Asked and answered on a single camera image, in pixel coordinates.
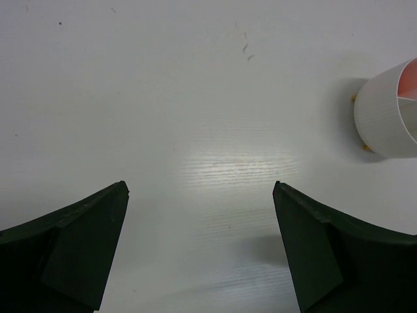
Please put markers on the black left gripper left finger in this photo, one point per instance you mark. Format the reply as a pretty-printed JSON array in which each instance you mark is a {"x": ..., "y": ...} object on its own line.
[{"x": 60, "y": 262}]

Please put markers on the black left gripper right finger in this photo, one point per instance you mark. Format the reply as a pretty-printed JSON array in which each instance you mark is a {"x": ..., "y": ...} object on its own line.
[{"x": 339, "y": 263}]

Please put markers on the white divided round container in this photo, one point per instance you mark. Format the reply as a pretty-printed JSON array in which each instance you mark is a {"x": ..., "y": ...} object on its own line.
[{"x": 385, "y": 112}]

